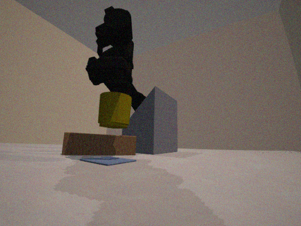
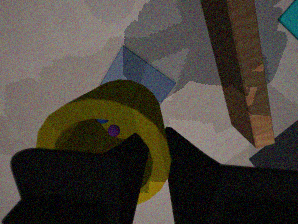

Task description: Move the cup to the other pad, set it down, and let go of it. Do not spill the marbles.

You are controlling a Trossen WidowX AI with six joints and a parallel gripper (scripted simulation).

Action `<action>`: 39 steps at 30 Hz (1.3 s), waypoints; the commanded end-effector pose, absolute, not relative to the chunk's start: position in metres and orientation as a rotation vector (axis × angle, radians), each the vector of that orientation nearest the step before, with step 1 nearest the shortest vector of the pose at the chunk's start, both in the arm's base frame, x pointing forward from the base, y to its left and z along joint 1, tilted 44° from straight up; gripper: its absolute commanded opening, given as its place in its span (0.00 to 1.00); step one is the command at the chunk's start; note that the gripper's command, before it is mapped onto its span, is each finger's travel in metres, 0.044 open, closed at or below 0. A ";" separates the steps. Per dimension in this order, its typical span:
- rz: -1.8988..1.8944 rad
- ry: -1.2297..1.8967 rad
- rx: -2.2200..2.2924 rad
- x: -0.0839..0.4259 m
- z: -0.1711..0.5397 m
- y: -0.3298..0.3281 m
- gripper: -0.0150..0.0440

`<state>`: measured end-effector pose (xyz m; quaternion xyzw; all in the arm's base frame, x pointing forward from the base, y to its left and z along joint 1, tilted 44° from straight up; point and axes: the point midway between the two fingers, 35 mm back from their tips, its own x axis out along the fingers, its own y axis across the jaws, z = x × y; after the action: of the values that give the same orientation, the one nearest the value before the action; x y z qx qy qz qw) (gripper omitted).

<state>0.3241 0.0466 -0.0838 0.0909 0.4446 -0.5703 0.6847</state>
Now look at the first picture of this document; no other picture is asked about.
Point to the brown rectangular block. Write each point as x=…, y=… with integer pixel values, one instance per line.
x=98, y=144

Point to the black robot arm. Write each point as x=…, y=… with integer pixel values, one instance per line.
x=117, y=32

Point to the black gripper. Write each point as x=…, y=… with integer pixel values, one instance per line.
x=120, y=65

